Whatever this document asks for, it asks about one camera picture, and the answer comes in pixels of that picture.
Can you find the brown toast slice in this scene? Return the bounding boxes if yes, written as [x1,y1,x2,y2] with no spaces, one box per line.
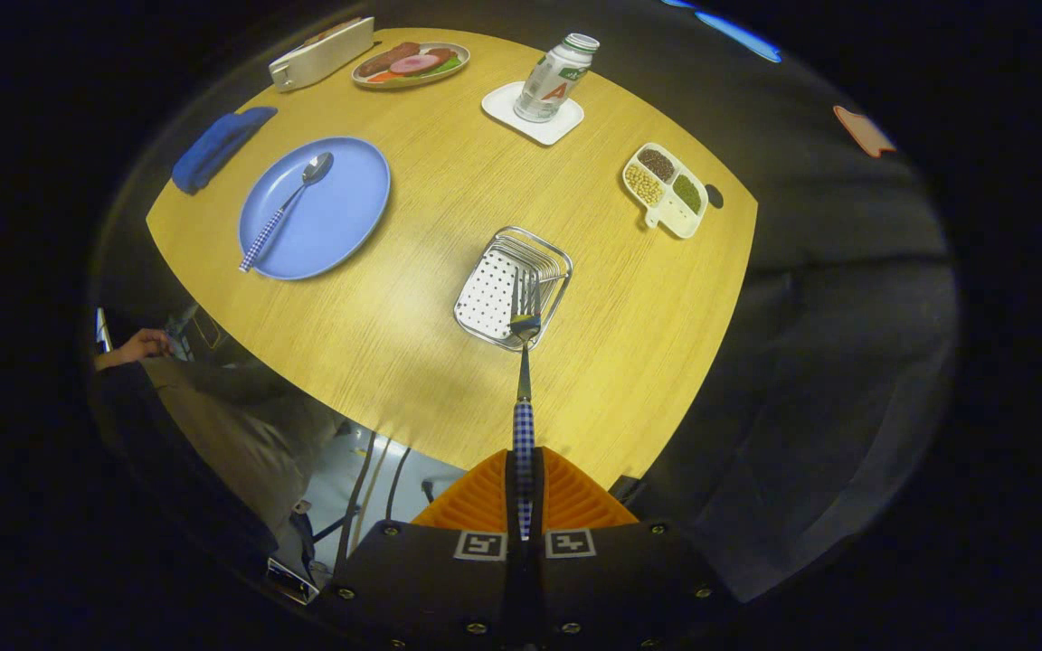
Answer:
[304,16,364,46]

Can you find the spoon with checkered handle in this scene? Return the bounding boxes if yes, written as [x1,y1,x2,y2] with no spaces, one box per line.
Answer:
[239,151,335,274]

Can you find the metal wire cutlery basket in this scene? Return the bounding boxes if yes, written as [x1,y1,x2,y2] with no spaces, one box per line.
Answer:
[453,226,573,352]

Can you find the grey food plate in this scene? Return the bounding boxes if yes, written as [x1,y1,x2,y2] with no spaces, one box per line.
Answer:
[352,42,471,90]

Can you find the white square coaster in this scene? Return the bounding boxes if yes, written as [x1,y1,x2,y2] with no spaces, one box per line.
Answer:
[481,81,585,146]

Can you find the blue round plate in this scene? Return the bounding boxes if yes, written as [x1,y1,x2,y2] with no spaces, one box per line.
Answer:
[238,137,392,281]

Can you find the white toaster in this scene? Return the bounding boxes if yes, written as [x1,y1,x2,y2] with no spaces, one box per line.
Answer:
[269,16,375,93]

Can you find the blue folded cloth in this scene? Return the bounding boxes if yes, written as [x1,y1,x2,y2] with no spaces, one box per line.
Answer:
[171,106,279,195]

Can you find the fork with checkered handle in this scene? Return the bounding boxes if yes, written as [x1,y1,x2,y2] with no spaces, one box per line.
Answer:
[508,269,542,542]

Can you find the brown sausage patty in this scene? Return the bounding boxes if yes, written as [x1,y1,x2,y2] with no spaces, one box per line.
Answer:
[356,42,421,79]

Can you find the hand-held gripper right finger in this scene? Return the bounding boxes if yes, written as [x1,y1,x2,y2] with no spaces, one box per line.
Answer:
[526,448,739,651]

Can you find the person's khaki trousers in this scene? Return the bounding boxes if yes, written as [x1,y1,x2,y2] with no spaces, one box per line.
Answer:
[141,357,341,534]

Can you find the white divided dish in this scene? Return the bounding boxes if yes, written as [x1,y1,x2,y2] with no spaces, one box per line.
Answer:
[621,142,710,240]

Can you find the dark floor cable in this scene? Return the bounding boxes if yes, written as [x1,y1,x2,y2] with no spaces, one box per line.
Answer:
[384,446,413,521]
[333,432,379,571]

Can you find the pile of yellow soybeans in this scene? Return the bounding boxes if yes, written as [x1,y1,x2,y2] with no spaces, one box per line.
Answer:
[625,165,665,207]

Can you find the pile of dark brown beans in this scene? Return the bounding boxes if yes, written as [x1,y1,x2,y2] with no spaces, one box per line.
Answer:
[637,147,677,183]

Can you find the white bottle with green label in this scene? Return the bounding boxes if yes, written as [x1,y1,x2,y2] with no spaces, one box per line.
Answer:
[513,33,601,124]

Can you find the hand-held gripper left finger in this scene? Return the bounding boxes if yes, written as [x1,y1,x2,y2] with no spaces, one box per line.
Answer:
[313,448,522,651]

